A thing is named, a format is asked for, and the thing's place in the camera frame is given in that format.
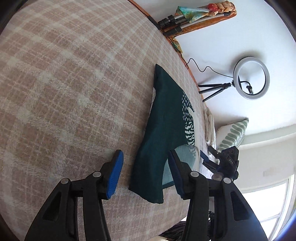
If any black ring light cable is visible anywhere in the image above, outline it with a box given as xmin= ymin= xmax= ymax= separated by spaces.
xmin=184 ymin=58 xmax=234 ymax=78

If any green white striped pillow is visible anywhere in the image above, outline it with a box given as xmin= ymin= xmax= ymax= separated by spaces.
xmin=216 ymin=118 xmax=249 ymax=152

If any white ring light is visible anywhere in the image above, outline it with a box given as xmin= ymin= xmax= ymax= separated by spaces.
xmin=233 ymin=57 xmax=270 ymax=100

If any silver folded tripod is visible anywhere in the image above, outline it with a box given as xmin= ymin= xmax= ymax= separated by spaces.
xmin=158 ymin=10 xmax=232 ymax=37

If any orange bed sheet edge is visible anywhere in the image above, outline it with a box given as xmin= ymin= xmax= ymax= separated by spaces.
xmin=128 ymin=0 xmax=206 ymax=109

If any orange patterned cloth strip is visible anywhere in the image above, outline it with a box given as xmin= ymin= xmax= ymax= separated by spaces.
xmin=166 ymin=11 xmax=237 ymax=54

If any green white tree print t-shirt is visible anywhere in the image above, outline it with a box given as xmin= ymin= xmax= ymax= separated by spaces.
xmin=129 ymin=65 xmax=199 ymax=204

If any folded white garment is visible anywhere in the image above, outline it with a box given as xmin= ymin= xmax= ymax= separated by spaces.
xmin=204 ymin=108 xmax=216 ymax=147

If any colourful scarf on tripod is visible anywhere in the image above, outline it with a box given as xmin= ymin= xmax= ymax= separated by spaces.
xmin=174 ymin=1 xmax=236 ymax=23

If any pink white plaid bed blanket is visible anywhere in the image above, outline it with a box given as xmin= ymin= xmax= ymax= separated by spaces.
xmin=1 ymin=1 xmax=207 ymax=240

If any small black tripod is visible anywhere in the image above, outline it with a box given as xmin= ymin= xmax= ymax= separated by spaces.
xmin=198 ymin=82 xmax=234 ymax=102

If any striped dark trousers leg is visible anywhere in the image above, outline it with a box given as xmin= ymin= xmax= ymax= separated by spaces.
xmin=159 ymin=210 xmax=218 ymax=241

